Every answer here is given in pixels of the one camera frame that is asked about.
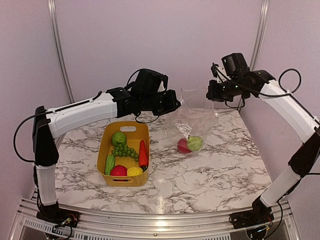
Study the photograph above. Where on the front aluminium rail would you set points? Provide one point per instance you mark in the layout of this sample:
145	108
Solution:
108	225

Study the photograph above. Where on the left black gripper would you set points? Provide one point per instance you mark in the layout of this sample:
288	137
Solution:
173	103

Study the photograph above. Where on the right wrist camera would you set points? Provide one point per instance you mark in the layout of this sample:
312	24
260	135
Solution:
234	66

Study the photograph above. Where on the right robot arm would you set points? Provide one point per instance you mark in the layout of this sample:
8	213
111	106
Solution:
264	86

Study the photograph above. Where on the green toy grapes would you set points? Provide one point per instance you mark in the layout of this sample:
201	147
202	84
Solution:
125	151

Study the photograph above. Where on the red toy tomato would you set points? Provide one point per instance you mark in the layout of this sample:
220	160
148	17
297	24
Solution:
182	146

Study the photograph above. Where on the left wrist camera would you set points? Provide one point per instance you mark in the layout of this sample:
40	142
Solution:
149	82

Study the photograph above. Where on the left aluminium frame post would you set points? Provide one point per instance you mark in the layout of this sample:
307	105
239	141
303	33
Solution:
59	50

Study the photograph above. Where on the aluminium frame post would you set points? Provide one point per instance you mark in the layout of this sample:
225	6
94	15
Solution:
261	29
59	50

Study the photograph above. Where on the green toy bitter gourd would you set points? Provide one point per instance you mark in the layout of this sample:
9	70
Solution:
109	164

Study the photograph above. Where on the clear zip top bag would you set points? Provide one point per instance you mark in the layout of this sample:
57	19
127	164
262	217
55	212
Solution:
195	117

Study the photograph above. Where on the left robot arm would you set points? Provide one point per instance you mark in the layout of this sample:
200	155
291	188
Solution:
55	122

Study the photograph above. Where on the yellow plastic basket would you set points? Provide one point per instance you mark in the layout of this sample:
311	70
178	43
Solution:
135	133

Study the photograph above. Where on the light green toy apple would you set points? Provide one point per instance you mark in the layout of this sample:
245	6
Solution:
119	138

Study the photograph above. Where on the right aluminium frame post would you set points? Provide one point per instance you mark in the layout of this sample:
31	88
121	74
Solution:
261	29

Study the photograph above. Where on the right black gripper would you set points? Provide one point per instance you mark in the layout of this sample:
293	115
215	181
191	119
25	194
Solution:
213	93

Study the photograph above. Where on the orange toy carrot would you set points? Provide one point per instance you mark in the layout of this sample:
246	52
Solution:
143	156

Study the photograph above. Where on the yellow toy lemon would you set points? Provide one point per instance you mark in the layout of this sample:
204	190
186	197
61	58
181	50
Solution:
134	171

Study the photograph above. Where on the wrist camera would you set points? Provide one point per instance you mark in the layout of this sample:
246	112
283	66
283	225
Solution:
149	82
234	66

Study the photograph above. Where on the red toy apple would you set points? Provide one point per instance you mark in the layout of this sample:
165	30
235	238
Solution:
119	171

